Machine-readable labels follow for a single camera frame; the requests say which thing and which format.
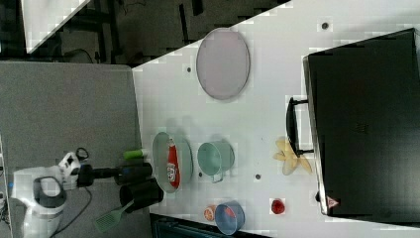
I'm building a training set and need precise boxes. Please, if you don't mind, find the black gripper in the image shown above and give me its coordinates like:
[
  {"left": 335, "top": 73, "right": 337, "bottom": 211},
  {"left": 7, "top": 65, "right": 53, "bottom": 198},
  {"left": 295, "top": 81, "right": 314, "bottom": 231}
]
[{"left": 77, "top": 165, "right": 119, "bottom": 187}]

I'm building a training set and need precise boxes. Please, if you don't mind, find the red plush ketchup bottle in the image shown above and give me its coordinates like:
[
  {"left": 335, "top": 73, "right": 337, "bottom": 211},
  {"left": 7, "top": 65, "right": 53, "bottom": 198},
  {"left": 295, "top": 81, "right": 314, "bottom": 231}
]
[{"left": 166, "top": 139, "right": 180, "bottom": 188}]

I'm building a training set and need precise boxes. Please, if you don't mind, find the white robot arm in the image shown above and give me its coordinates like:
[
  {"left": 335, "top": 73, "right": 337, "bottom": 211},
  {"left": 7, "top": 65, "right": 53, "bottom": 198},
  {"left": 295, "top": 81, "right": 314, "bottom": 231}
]
[{"left": 11, "top": 152, "right": 119, "bottom": 238}]

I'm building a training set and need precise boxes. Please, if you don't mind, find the black cylinder holder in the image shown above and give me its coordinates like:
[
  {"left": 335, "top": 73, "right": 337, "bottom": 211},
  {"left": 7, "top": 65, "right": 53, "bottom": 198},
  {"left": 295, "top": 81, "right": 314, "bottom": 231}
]
[
  {"left": 119, "top": 178, "right": 164, "bottom": 213},
  {"left": 115, "top": 163, "right": 153, "bottom": 185}
]

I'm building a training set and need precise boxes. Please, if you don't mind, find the green spatula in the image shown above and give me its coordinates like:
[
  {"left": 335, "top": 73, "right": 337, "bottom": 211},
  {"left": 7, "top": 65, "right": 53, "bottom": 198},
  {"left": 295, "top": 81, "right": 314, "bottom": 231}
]
[{"left": 94, "top": 201, "right": 134, "bottom": 233}]

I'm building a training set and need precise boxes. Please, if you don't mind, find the green toy lime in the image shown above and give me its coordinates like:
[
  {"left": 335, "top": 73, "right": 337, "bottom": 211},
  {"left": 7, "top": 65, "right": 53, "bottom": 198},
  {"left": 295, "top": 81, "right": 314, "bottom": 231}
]
[{"left": 123, "top": 149, "right": 150, "bottom": 161}]

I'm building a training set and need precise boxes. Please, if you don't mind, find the green mug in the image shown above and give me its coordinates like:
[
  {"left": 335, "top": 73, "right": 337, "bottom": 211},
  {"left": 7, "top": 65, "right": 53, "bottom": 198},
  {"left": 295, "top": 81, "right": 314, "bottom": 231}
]
[{"left": 197, "top": 141, "right": 235, "bottom": 183}]

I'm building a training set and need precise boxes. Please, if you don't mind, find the orange slice toy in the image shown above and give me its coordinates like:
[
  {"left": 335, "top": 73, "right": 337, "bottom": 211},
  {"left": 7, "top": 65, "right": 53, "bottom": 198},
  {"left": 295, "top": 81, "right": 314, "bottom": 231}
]
[{"left": 203, "top": 205, "right": 216, "bottom": 221}]

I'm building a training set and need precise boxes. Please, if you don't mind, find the strawberry inside blue cup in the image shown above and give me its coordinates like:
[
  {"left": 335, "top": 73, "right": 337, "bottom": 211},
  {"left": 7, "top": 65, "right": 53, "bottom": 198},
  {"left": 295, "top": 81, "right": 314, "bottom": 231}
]
[{"left": 224, "top": 206, "right": 236, "bottom": 218}]

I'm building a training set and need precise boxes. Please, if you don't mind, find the blue cup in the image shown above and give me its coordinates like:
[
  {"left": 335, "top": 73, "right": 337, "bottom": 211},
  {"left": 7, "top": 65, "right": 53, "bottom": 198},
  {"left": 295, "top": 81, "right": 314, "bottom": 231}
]
[{"left": 215, "top": 200, "right": 246, "bottom": 235}]

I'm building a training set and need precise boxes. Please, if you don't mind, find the red toy strawberry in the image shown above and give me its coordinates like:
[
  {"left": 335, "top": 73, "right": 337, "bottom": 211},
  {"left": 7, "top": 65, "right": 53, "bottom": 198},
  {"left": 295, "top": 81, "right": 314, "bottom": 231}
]
[{"left": 271, "top": 199, "right": 285, "bottom": 214}]

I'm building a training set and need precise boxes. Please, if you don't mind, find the peeled toy banana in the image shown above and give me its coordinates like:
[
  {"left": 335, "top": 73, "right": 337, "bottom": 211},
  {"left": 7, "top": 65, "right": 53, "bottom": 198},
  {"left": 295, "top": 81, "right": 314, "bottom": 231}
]
[{"left": 272, "top": 139, "right": 313, "bottom": 176}]

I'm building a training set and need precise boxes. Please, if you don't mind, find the silver toaster oven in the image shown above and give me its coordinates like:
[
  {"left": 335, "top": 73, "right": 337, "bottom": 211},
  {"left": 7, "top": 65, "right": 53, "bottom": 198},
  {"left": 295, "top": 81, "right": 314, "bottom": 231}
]
[{"left": 302, "top": 28, "right": 420, "bottom": 227}]

